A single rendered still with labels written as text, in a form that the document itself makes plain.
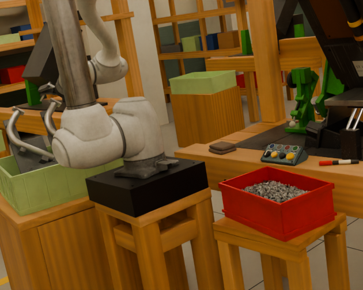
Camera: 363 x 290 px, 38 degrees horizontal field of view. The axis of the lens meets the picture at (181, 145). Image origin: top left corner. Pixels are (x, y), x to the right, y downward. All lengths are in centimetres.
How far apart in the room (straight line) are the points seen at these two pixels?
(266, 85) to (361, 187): 105
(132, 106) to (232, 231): 55
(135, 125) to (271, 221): 58
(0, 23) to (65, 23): 708
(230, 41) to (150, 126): 614
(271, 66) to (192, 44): 589
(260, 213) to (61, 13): 88
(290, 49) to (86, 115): 124
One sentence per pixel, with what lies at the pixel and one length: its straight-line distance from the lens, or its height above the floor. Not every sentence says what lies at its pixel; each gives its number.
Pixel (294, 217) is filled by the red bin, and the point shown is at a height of 86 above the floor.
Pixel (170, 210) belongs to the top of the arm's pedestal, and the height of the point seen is 83.
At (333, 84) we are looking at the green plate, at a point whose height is 114.
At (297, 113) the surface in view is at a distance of 234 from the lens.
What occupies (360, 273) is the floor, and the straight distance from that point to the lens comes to 306.
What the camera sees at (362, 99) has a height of 113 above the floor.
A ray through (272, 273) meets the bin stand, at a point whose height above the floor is 53.
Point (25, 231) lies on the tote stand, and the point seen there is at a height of 75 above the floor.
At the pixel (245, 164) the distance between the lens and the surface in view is 205.
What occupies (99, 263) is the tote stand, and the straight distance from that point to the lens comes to 237.
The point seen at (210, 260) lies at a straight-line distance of 204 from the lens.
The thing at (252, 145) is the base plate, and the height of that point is 90.
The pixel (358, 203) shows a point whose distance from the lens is 182.
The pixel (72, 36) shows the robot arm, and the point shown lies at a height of 146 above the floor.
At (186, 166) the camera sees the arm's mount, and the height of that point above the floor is 95.
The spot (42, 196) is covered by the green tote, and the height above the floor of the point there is 85.
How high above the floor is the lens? 149
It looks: 14 degrees down
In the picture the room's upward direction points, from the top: 9 degrees counter-clockwise
